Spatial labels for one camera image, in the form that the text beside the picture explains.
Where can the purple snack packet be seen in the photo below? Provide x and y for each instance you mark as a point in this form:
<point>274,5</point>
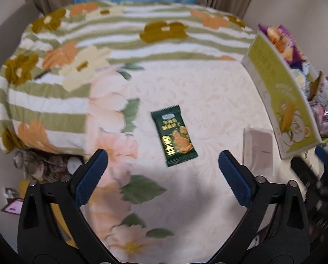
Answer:
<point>279,41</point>

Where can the green cardboard box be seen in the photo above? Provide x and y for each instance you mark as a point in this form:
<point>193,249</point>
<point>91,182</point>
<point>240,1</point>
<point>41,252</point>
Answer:
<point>273,71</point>

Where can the pink card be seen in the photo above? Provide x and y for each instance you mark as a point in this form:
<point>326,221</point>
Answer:
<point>12,206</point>

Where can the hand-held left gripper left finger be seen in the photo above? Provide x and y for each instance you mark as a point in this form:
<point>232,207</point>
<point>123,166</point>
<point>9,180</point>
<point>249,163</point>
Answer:
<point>89,178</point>

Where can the white round container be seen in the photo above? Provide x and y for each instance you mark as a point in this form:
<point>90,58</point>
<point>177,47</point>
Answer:
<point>73,165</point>

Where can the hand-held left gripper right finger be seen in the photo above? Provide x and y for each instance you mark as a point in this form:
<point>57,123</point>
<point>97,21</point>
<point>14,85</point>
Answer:
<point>235,176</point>

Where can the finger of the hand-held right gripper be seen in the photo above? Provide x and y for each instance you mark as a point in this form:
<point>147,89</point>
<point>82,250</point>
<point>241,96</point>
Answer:
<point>327,156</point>
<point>304,170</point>

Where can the pale floral bed sheet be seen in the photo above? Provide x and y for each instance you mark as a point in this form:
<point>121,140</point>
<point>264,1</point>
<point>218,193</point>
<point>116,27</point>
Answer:
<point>185,88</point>

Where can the dark green snack packet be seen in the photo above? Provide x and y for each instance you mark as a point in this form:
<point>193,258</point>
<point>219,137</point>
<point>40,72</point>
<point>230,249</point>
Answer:
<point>175,137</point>

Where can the striped floral blanket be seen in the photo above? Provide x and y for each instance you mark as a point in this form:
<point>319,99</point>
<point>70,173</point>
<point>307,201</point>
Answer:
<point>111,46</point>

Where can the clear glass jar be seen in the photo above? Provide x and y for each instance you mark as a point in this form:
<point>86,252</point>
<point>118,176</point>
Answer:
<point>19,161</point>

